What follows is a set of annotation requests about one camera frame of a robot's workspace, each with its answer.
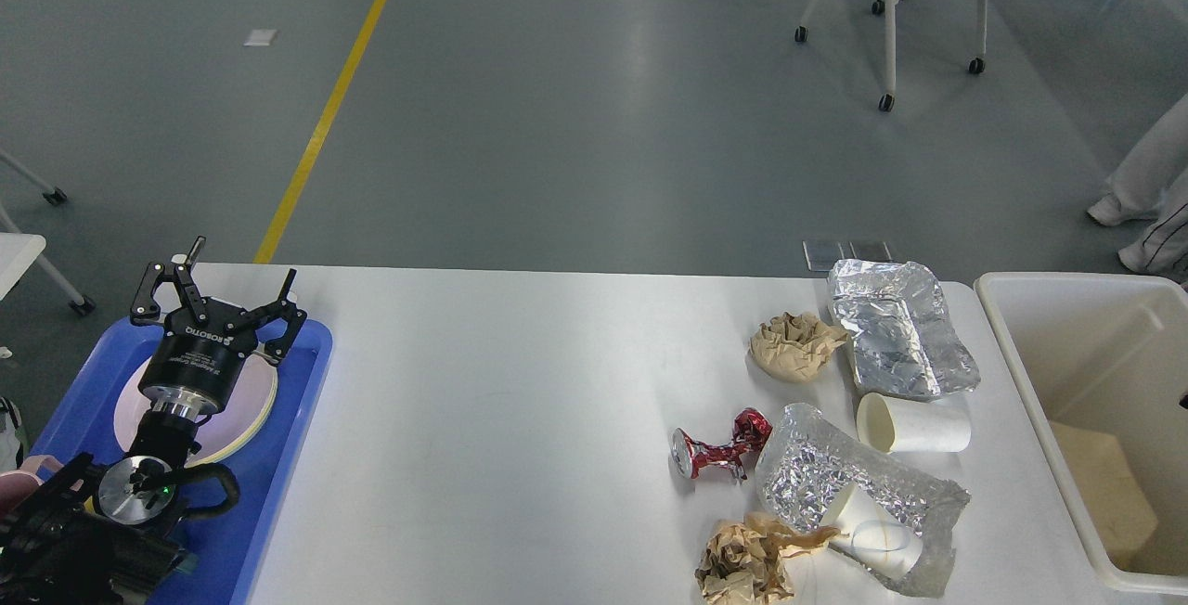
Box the crumpled brown paper back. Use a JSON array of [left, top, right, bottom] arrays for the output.
[[748, 313, 849, 382]]

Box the crumpled brown paper front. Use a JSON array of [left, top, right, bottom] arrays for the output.
[[695, 512, 840, 604]]

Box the white paper cup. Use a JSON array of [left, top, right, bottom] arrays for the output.
[[857, 393, 972, 453]]

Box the crushed red can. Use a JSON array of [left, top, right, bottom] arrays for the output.
[[670, 407, 772, 483]]

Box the foil ball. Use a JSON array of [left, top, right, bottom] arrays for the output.
[[756, 403, 971, 556]]

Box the white side table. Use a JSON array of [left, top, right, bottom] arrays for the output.
[[1, 149, 95, 316]]

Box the crumpled brown paper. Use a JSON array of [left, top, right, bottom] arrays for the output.
[[748, 313, 849, 382], [695, 512, 840, 604]]

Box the pink plate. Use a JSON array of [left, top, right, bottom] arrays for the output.
[[113, 355, 278, 466]]

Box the white plastic bin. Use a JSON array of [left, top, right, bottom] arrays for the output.
[[975, 275, 1187, 597]]

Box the blue plastic tray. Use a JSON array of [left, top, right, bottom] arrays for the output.
[[32, 320, 331, 604]]

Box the crumpled foil sheet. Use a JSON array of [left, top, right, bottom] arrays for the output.
[[827, 259, 981, 402]]

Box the brown paper bag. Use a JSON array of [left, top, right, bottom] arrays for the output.
[[1051, 422, 1159, 571]]

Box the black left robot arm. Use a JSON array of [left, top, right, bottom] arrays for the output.
[[4, 237, 308, 604]]

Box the person in white tracksuit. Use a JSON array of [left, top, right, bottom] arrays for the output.
[[1087, 97, 1187, 285]]

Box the clear plastic wrap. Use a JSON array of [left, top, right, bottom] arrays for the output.
[[816, 480, 969, 599]]

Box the pink ribbed mug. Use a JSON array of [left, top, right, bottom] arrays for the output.
[[0, 456, 62, 517]]

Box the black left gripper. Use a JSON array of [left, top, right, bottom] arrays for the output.
[[129, 235, 308, 416]]

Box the yellow plate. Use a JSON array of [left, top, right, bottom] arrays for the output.
[[187, 366, 278, 466]]

